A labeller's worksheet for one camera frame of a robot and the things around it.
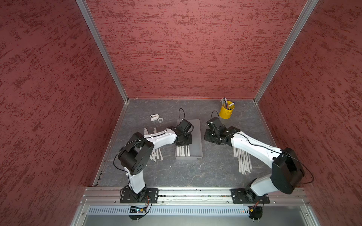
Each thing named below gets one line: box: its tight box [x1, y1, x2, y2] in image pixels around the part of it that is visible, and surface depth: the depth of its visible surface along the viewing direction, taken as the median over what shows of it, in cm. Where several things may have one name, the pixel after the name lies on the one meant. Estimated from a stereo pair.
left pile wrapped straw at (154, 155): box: [151, 148, 160, 163], surface depth 91 cm
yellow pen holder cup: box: [219, 100, 236, 120], surface depth 105 cm
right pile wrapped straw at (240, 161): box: [237, 149, 244, 175], surface depth 87 cm
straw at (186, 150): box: [184, 145, 191, 157], surface depth 91 cm
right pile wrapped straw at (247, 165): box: [243, 150, 253, 176], surface depth 86 cm
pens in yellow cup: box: [220, 96, 236, 110], surface depth 99 cm
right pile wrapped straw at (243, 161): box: [238, 148, 250, 175], surface depth 86 cm
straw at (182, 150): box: [181, 145, 185, 156], surface depth 92 cm
